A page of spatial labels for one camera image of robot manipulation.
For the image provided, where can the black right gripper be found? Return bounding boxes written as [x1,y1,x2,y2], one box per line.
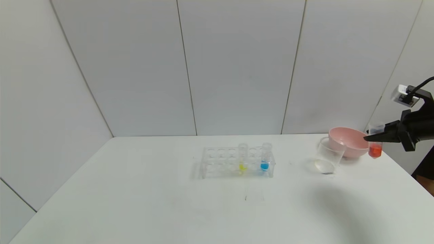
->
[363,109,434,152]

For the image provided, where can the test tube with yellow pigment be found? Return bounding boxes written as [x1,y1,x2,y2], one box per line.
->
[238,143,248,174]

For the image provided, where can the test tube with red pigment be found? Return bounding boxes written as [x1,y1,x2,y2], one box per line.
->
[368,123,386,159]

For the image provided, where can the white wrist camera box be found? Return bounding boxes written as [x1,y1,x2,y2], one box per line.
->
[391,85,416,108]

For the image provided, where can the clear acrylic test tube rack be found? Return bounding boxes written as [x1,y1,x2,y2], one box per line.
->
[200,146,276,179]

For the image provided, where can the clear plastic measuring beaker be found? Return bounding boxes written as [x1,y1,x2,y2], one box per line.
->
[314,137,346,175]

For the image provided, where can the pink bowl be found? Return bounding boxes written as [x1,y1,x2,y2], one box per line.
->
[328,127,373,159]

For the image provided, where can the black camera cable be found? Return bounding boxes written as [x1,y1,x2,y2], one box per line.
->
[407,76,434,99]

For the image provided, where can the test tube with blue pigment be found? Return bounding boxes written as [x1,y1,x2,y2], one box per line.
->
[261,143,273,171]

